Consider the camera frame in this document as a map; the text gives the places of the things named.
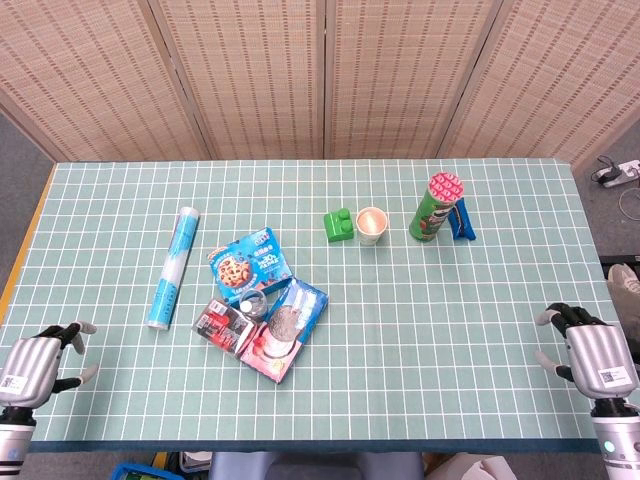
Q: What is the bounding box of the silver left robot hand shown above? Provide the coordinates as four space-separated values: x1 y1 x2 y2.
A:
0 320 100 409

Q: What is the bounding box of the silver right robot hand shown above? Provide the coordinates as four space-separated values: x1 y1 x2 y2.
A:
534 302 640 400

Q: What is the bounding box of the grey sneaker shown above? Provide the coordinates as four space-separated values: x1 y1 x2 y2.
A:
607 263 640 311

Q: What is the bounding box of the black equipment box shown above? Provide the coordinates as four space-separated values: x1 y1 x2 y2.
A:
598 254 640 281

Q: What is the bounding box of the blue plastic crate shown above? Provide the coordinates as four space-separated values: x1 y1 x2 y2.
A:
108 462 174 480

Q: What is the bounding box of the green checked tablecloth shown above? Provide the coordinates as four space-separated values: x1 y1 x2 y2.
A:
0 158 640 454

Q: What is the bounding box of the blue cling film roll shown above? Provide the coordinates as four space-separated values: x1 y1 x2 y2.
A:
146 206 202 331

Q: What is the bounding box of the beige cardboard sheet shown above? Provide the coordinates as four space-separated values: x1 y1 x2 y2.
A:
424 452 516 480

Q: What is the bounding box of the white power strip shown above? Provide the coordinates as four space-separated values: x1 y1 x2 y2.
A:
592 158 640 189

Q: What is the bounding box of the blue Oreo snack pack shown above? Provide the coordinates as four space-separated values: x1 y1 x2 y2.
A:
446 195 478 242

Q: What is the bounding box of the clear box with red contents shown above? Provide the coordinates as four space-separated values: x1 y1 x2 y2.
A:
191 298 257 359

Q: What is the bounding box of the green Pringles can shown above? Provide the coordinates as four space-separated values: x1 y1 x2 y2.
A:
408 171 465 244

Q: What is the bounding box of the clear plastic beaker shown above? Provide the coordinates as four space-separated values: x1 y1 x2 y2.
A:
238 288 270 322

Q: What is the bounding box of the blue chocolate cookie box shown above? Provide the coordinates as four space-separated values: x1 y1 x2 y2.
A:
207 226 294 307

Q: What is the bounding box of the blue pink Oreo box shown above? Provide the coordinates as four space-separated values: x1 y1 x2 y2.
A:
239 277 330 385

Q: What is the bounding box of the white paper cup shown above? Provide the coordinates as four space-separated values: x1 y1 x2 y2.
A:
355 206 390 247

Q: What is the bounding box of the green toy building block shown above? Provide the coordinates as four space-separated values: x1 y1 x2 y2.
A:
323 209 356 245

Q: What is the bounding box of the grey-blue seat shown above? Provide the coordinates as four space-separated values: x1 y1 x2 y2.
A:
208 451 426 480

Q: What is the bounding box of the bamboo folding screen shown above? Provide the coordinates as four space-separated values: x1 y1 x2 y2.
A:
0 0 640 169

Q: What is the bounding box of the thin white cable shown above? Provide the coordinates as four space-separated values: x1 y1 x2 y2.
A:
618 187 640 221

